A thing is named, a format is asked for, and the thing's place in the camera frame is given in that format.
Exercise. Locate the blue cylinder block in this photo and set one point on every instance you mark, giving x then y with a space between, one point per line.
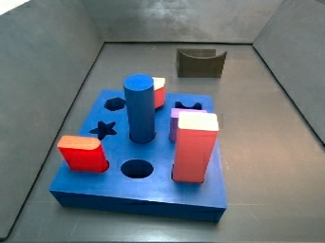
138 86

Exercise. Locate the red rounded block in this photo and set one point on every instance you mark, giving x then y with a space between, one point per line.
83 153

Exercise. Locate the blue shape sorter board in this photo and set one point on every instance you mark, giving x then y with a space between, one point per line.
137 185

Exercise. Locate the black curved holder stand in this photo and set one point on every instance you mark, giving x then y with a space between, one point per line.
199 63

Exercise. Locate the tall red rectangular block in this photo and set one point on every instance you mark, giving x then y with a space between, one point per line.
195 139

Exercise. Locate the short red white-topped block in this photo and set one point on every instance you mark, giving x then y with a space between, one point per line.
158 91

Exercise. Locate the purple block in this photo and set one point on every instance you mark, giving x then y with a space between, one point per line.
174 118

